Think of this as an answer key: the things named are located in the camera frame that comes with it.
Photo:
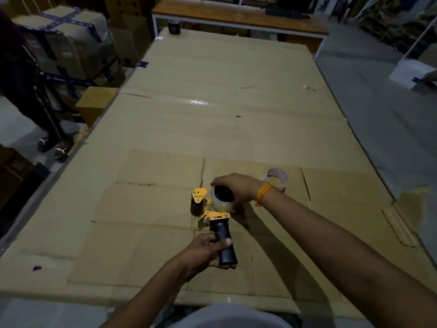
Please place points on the person's right fingers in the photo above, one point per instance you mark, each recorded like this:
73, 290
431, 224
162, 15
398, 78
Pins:
221, 181

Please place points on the stack of brown cardboard boxes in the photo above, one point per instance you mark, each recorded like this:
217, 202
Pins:
129, 34

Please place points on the blue tape piece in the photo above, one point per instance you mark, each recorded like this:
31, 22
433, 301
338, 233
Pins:
142, 64

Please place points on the yellow black tape dispenser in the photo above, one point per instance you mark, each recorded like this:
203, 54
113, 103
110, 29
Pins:
221, 235

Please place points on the person's right forearm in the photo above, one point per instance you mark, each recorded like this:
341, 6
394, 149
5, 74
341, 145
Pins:
341, 263

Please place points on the empty cardboard tape core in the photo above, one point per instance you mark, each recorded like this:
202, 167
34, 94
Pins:
280, 175

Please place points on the person's right hand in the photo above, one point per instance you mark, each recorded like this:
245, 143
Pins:
244, 187

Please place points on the flattened brown cardboard box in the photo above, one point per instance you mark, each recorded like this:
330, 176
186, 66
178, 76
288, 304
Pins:
153, 201

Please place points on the black cup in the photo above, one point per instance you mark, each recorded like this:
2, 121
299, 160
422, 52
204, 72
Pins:
173, 27

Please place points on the wooden table with white frame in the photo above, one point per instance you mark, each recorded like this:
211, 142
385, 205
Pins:
239, 17

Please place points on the plastic-wrapped boxes with blue tape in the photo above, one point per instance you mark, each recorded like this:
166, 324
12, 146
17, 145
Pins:
75, 47

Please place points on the white box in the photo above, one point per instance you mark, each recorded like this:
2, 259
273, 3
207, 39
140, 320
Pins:
408, 73

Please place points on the black object on wooden table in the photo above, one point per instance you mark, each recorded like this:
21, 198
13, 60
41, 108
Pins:
286, 11

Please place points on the small brown cardboard box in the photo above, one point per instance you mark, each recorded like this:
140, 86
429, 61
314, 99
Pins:
95, 102

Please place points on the person's left hand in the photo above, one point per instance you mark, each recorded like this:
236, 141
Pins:
198, 254

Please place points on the person's left thumb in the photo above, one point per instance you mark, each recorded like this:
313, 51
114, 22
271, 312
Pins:
218, 244

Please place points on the person's left forearm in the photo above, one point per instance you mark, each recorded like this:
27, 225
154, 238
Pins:
150, 297

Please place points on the large cardboard table cover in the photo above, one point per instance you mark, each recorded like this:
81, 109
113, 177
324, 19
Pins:
222, 109

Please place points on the torn cardboard strip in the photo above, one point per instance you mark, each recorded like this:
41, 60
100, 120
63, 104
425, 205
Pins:
401, 227

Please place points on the orange thread wristband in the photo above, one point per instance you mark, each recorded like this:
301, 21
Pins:
262, 194

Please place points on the person's white shirt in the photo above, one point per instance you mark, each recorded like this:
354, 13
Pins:
232, 319

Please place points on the clear packing tape roll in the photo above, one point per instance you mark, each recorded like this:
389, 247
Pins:
220, 201

